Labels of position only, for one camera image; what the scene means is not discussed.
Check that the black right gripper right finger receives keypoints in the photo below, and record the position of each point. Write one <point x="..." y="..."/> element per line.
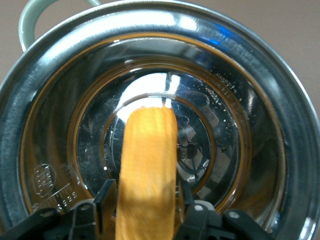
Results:
<point x="190" y="220"/>

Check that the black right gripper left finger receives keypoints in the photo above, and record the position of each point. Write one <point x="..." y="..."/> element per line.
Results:
<point x="102" y="200"/>

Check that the yellow corn cob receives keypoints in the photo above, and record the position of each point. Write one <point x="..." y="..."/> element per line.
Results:
<point x="147" y="162"/>

